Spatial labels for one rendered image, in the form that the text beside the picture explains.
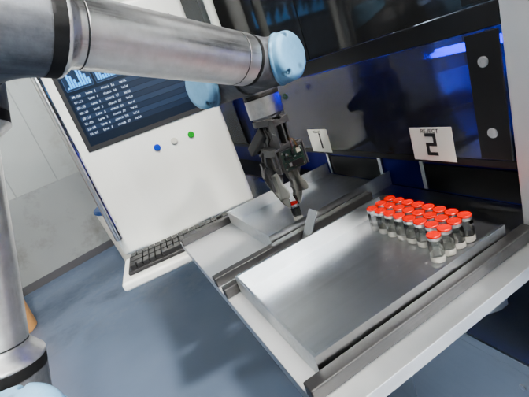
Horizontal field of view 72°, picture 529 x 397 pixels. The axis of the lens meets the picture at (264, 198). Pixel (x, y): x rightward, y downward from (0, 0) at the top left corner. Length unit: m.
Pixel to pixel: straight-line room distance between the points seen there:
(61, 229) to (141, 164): 3.13
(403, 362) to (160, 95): 1.05
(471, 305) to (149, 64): 0.48
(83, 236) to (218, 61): 4.00
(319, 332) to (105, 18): 0.45
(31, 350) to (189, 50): 0.40
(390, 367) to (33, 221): 4.05
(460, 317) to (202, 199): 0.99
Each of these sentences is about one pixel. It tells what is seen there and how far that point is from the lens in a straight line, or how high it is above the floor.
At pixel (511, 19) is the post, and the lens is 0.57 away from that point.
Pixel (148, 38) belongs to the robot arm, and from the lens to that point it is 0.45.
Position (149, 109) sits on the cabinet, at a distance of 1.27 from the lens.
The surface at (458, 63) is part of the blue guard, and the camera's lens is 0.62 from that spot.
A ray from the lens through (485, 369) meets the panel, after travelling 0.95.
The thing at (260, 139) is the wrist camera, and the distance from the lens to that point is 0.80.
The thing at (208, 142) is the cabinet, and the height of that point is 1.06.
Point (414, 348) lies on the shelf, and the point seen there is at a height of 0.88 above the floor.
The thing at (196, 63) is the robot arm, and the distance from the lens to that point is 0.49.
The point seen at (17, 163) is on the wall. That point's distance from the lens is 4.30.
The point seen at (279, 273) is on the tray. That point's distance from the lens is 0.68.
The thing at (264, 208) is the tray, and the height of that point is 0.88.
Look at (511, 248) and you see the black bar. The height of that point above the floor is 0.89.
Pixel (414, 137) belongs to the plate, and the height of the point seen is 1.03.
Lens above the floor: 1.22
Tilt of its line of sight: 18 degrees down
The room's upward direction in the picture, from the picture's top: 20 degrees counter-clockwise
